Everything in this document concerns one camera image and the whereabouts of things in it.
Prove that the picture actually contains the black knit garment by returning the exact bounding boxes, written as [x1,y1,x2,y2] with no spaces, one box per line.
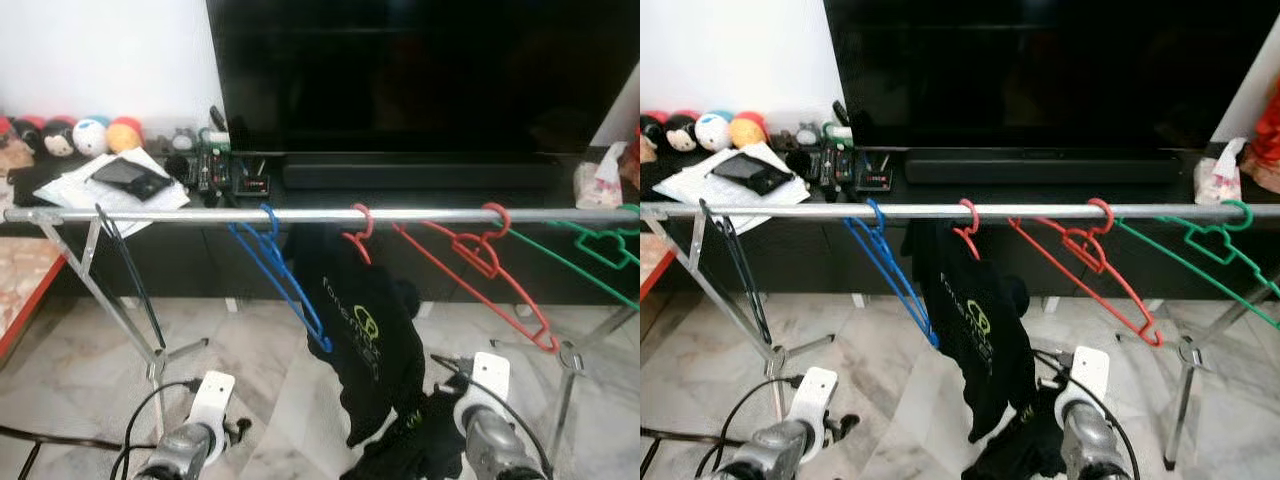
[960,385,1066,480]
[340,385,466,480]

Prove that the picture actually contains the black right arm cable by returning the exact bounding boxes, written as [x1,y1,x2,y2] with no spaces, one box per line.
[1030,350,1141,480]
[430,355,556,480]

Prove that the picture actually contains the green plastic hanger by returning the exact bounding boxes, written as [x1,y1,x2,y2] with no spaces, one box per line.
[1115,200,1280,331]
[505,205,640,309]

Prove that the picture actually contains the silver metal clothes rack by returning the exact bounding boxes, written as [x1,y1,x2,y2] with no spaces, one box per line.
[0,205,640,466]
[640,200,1280,471]

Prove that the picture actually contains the black flat pouch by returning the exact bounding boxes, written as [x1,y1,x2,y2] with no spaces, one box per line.
[90,157,173,201]
[712,152,794,196]

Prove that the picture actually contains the black flat television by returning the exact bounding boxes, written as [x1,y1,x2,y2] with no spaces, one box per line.
[825,0,1280,151]
[207,0,640,156]

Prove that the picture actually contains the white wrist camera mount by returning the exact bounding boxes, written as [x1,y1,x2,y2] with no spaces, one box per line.
[187,371,236,441]
[470,352,511,411]
[1068,346,1111,401]
[790,367,839,441]

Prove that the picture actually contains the black red mouse figurine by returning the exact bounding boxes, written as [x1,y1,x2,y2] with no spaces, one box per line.
[640,110,669,156]
[15,115,49,153]

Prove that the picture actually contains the black soundbar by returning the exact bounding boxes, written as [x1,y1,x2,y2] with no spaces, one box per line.
[283,155,561,191]
[905,150,1181,186]

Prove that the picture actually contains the white paper sheets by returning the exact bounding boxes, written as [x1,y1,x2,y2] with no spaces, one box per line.
[33,148,191,238]
[655,143,811,233]

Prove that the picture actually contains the thin black strap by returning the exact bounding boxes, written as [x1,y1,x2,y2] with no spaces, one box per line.
[95,205,166,351]
[700,200,773,346]

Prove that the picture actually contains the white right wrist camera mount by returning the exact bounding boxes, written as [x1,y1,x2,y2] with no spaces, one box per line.
[1068,346,1111,401]
[470,352,511,411]

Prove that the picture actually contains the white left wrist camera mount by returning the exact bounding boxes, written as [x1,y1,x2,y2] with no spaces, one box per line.
[187,371,236,441]
[790,367,839,441]

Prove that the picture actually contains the green electronics boards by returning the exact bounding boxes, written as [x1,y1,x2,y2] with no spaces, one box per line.
[810,125,896,191]
[185,130,271,196]

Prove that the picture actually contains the small white pink box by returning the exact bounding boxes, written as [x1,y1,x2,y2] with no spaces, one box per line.
[573,142,626,209]
[1193,138,1244,206]

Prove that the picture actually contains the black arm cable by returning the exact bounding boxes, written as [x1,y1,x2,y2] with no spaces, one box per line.
[1030,350,1141,480]
[715,375,801,480]
[430,355,556,480]
[110,380,201,480]

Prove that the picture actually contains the black shirt green logo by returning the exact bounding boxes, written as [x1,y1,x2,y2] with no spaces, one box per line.
[905,218,1036,444]
[285,222,426,448]

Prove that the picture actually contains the black television console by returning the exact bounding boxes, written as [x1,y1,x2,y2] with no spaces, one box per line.
[640,145,1280,301]
[0,150,640,306]

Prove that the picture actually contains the red plastic hanger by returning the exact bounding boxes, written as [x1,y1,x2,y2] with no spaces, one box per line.
[343,203,374,266]
[1008,198,1164,348]
[392,203,561,353]
[955,198,983,261]

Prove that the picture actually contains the blue plastic hanger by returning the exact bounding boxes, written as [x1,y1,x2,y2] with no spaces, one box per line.
[843,198,941,349]
[228,204,334,353]

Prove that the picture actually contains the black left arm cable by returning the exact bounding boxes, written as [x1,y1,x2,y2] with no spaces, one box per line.
[715,375,801,480]
[110,380,201,480]

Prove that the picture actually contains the marble folding table red edge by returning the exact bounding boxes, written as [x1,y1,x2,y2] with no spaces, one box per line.
[0,235,131,480]
[640,232,721,480]

